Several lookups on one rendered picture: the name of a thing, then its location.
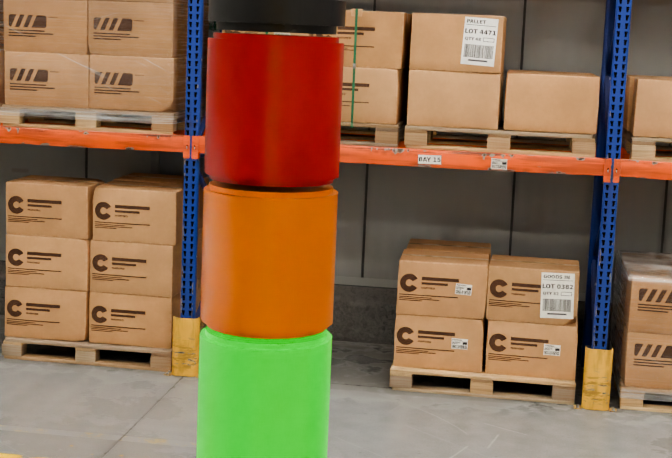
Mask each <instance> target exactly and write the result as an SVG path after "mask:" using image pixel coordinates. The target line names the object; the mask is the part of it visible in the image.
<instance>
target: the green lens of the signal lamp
mask: <svg viewBox="0 0 672 458"><path fill-rule="evenodd" d="M331 351H332V334H331V333H330V332H329V331H327V329H326V330H324V331H323V332H321V333H318V334H316V335H312V336H306V337H300V338H290V339H257V338H246V337H238V336H233V335H227V334H223V333H220V332H217V331H214V330H212V329H210V328H209V327H207V326H206V327H205V328H204V329H202V330H201V332H200V343H199V380H198V417H197V455H196V458H327V447H328V423H329V399H330V375H331Z"/></svg>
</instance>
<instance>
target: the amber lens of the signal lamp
mask: <svg viewBox="0 0 672 458"><path fill-rule="evenodd" d="M337 208H338V191H336V190H334V189H333V186H332V185H330V184H328V185H322V186H312V187H263V186H248V185H238V184H230V183H224V182H219V181H215V180H213V181H211V182H210V183H209V185H207V186H205V187H204V193H203V231H202V268H201V305H200V319H201V320H202V322H204V323H205V324H206V325H207V327H209V328H210V329H212V330H214V331H217V332H220V333H223V334H227V335H233V336H238V337H246V338H257V339H290V338H300V337H306V336H312V335H316V334H318V333H321V332H323V331H324V330H326V329H327V328H328V327H329V326H330V325H332V324H333V303H334V279H335V255H336V231H337Z"/></svg>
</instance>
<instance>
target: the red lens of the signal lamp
mask: <svg viewBox="0 0 672 458"><path fill-rule="evenodd" d="M343 64H344V43H339V37H320V36H298V35H274V34H249V33H221V32H213V38H208V44H207V81H206V119H205V156H204V172H205V173H206V174H208V175H209V178H211V179H212V180H215V181H219V182H224V183H230V184H238V185H248V186H263V187H312V186H322V185H328V184H331V183H333V180H334V179H336V178H339V160H340V136H341V112H342V88H343Z"/></svg>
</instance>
